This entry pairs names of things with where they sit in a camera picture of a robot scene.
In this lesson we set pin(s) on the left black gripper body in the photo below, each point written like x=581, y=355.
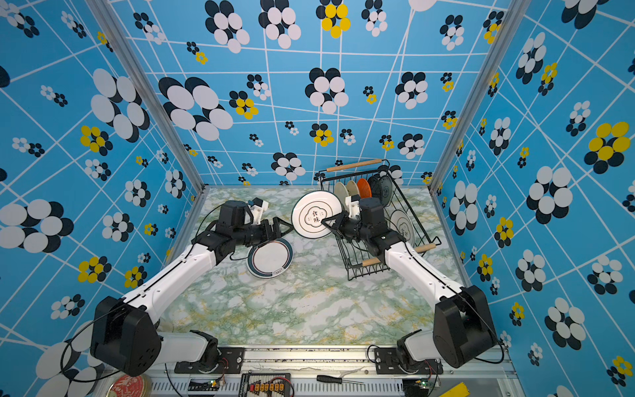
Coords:
x=255, y=234

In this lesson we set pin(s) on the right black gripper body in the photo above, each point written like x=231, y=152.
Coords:
x=354, y=230

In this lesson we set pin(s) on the black wire dish rack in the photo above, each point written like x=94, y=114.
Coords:
x=354, y=253

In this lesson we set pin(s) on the cream plate with flower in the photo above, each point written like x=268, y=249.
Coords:
x=340, y=190

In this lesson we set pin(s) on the white plate with emblem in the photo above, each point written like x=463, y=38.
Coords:
x=310, y=210

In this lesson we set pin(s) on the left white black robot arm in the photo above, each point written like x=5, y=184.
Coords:
x=125, y=331

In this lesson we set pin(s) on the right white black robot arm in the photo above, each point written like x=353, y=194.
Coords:
x=463, y=328

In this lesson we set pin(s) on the beige plate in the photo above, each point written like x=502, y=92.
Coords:
x=352, y=188

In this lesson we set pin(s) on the orange plate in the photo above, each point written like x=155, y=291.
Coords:
x=364, y=188

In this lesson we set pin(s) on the black plate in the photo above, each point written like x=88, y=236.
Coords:
x=376, y=187

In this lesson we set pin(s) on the black terminal block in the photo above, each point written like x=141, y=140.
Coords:
x=266, y=384

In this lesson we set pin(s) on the black screwdriver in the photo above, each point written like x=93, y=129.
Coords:
x=329, y=379

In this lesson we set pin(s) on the small circuit board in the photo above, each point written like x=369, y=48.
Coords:
x=200, y=385

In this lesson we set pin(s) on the red round tin lid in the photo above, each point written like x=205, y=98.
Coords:
x=130, y=386

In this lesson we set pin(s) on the yellow paper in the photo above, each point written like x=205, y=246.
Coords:
x=459, y=390

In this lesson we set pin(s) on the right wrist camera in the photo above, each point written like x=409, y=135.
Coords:
x=353, y=206

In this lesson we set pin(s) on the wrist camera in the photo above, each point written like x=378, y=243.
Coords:
x=353, y=206
x=257, y=207

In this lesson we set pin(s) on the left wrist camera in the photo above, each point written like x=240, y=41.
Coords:
x=257, y=207

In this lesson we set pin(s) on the right wooden rack handle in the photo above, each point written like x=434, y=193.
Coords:
x=399, y=252

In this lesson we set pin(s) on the wooden rack handle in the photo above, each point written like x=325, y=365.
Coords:
x=399, y=252
x=360, y=164

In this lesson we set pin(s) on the left wooden rack handle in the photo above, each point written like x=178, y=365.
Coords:
x=360, y=164

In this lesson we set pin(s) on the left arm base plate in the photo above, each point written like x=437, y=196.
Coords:
x=229, y=361

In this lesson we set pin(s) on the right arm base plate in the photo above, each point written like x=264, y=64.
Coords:
x=387, y=362

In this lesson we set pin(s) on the aluminium frame rail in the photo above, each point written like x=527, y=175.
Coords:
x=350, y=363

